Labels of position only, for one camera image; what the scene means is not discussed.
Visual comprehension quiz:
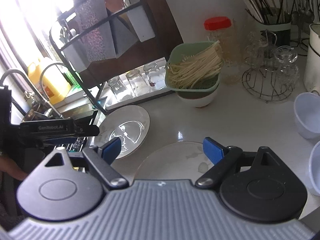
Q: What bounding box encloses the white leaf plate orange rim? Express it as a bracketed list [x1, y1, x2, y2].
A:
[135, 141, 213, 182]

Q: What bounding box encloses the pale blue plastic bowl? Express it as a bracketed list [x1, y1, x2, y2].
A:
[293, 92, 319, 139]

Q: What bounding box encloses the chrome kitchen faucet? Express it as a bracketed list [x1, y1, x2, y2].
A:
[1, 62, 67, 119]

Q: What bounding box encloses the left hand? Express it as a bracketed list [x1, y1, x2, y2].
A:
[0, 155, 28, 181]

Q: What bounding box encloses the orange detergent bottle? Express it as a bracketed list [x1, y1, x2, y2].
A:
[28, 57, 71, 105]

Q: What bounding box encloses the white bowl under colander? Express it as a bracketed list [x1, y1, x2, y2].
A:
[176, 85, 220, 108]

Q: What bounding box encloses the drinking glass left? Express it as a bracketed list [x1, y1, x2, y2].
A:
[107, 76, 126, 101]

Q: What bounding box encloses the drinking glass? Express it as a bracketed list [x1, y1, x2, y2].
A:
[143, 62, 164, 90]
[126, 69, 150, 96]
[107, 76, 126, 101]

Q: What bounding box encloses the drinking glass middle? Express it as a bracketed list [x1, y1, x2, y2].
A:
[126, 69, 150, 96]

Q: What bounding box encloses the white drip tray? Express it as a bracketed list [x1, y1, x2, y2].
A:
[103, 58, 170, 110]

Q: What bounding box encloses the drinking glass right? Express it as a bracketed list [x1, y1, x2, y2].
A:
[143, 62, 164, 90]

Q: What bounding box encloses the green colander with noodles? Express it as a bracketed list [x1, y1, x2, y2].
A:
[165, 41, 223, 92]

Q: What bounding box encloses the white electric cooking pot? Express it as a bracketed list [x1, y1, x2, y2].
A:
[304, 23, 320, 95]

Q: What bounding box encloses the red lid plastic jar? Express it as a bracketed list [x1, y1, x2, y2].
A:
[203, 16, 242, 85]

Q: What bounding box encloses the black dish rack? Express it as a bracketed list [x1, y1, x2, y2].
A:
[52, 0, 183, 112]

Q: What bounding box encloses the chopstick holder with chopsticks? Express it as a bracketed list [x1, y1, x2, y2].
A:
[242, 0, 296, 46]

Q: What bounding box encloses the wire glass holder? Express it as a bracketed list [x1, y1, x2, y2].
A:
[241, 30, 299, 102]

